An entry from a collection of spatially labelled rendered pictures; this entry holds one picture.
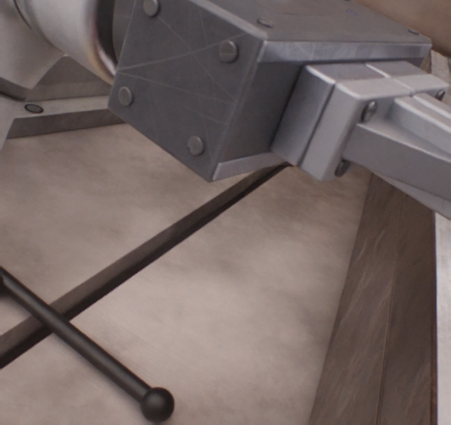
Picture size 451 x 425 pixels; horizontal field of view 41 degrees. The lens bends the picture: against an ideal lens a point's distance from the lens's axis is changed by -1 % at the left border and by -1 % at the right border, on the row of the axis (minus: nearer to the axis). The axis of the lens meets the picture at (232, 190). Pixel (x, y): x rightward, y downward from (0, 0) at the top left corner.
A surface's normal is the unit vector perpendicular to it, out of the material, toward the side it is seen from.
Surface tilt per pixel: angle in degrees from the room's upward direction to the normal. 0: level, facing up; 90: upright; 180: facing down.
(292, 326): 0
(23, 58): 100
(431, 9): 90
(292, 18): 0
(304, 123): 90
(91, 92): 90
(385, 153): 90
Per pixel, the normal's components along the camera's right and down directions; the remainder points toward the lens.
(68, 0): -0.65, 0.30
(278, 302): 0.33, -0.83
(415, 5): -0.34, 0.35
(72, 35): -0.69, 0.56
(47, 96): 0.72, 0.53
